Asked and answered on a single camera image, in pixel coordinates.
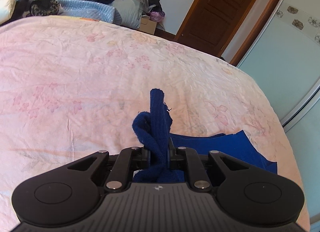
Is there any blue beaded sweater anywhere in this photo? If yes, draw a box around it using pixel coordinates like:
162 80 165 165
132 89 278 183

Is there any leopard print garment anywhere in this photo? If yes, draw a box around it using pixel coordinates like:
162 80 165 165
29 0 60 16

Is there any brown wooden door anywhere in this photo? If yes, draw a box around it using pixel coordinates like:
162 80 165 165
175 0 256 57

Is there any purple bag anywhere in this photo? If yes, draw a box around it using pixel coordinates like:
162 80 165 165
150 11 165 23

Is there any frosted glass wardrobe door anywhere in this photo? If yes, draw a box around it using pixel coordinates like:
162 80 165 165
238 0 319 126

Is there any cardboard box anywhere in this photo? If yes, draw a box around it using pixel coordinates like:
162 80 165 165
138 17 157 35

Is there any grey plastic-wrapped bundle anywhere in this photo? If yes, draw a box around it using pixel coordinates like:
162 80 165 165
110 0 149 30

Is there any light blue knitted blanket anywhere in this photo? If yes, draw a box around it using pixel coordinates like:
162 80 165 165
57 0 122 25

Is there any pink floral bed blanket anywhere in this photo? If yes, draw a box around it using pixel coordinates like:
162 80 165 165
1 15 302 231

